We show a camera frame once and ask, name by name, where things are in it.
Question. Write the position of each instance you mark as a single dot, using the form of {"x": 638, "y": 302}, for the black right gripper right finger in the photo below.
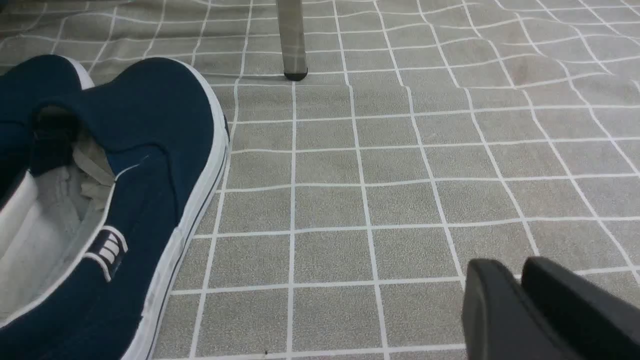
{"x": 595, "y": 323}

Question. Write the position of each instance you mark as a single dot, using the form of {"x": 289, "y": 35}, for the metal rack leg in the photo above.
{"x": 292, "y": 39}

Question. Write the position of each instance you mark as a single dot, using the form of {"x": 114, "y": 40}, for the grey grid-pattern cloth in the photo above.
{"x": 426, "y": 133}

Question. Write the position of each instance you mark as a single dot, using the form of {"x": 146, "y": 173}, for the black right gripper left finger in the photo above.
{"x": 500, "y": 321}

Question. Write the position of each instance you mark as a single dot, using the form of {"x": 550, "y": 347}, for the navy blue canvas shoe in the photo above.
{"x": 90, "y": 250}

